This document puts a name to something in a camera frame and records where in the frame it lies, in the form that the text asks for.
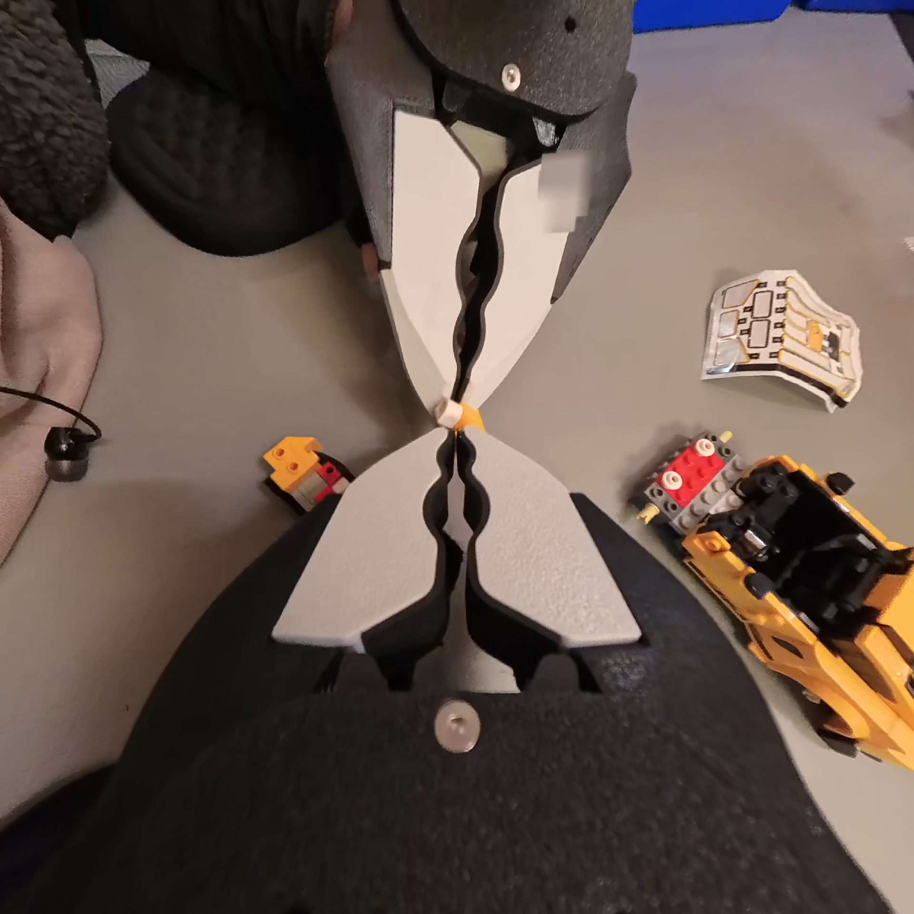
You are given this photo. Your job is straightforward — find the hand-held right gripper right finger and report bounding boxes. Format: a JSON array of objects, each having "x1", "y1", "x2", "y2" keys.
[{"x1": 455, "y1": 426, "x2": 642, "y2": 651}]

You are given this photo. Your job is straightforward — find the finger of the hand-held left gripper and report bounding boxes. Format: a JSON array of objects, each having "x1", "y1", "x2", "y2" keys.
[
  {"x1": 457, "y1": 158, "x2": 594, "y2": 408},
  {"x1": 379, "y1": 115, "x2": 482, "y2": 415}
]

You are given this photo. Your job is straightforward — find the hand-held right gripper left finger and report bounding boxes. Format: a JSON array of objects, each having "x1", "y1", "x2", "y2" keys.
[{"x1": 272, "y1": 429, "x2": 459, "y2": 652}]

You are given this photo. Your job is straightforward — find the orange red grey lego assembly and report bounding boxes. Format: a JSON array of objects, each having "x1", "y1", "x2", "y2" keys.
[{"x1": 260, "y1": 435, "x2": 352, "y2": 514}]

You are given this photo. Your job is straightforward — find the person's left forearm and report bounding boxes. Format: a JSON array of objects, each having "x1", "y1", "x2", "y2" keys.
[{"x1": 86, "y1": 0, "x2": 361, "y2": 261}]

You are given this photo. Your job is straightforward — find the yellow lego car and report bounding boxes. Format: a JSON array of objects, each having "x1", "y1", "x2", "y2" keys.
[{"x1": 639, "y1": 427, "x2": 914, "y2": 761}]

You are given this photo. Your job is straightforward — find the blue plastic bin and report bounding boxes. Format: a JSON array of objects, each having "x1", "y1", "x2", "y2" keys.
[{"x1": 629, "y1": 0, "x2": 795, "y2": 34}]

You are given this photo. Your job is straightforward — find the sticker sheet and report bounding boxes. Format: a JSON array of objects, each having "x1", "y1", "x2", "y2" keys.
[{"x1": 699, "y1": 266, "x2": 869, "y2": 414}]

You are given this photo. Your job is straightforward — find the beige garment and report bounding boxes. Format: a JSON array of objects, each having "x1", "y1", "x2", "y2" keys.
[{"x1": 0, "y1": 198, "x2": 105, "y2": 568}]

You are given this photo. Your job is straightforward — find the dark fleece jacket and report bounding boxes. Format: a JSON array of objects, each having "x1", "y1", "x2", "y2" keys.
[{"x1": 0, "y1": 0, "x2": 114, "y2": 239}]

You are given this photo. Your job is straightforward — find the black wired earbud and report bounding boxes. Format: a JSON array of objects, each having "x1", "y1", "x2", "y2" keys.
[{"x1": 0, "y1": 385, "x2": 105, "y2": 484}]

